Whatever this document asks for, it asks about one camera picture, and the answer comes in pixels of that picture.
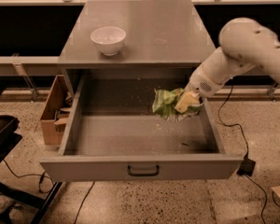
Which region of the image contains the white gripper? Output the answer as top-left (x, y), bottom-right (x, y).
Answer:
top-left (175, 66), bottom-right (223, 113)

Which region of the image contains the green jalapeno chip bag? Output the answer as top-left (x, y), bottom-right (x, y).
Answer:
top-left (152, 88), bottom-right (203, 121)

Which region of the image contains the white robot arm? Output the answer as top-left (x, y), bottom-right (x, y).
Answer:
top-left (175, 18), bottom-right (280, 113)

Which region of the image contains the grey open top drawer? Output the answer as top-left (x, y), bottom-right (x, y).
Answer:
top-left (41, 69), bottom-right (242, 182)

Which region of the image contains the black power adapter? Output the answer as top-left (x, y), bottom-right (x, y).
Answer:
top-left (237, 157), bottom-right (256, 176)

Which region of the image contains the white ceramic bowl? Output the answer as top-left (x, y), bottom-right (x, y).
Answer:
top-left (91, 26), bottom-right (126, 56)

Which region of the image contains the grey cabinet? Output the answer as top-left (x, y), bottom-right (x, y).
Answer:
top-left (58, 0), bottom-right (216, 93)

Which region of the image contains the cardboard box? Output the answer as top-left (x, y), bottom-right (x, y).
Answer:
top-left (40, 75), bottom-right (72, 145)

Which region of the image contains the black adapter cable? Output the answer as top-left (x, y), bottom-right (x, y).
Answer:
top-left (217, 84), bottom-right (269, 224)

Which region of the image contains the black drawer handle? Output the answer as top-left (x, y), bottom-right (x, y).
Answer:
top-left (127, 165), bottom-right (160, 177)

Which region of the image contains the black floor cable left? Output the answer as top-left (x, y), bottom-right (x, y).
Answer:
top-left (73, 180), bottom-right (96, 224)

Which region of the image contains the black cart frame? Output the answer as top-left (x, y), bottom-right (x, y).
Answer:
top-left (0, 87), bottom-right (63, 224)

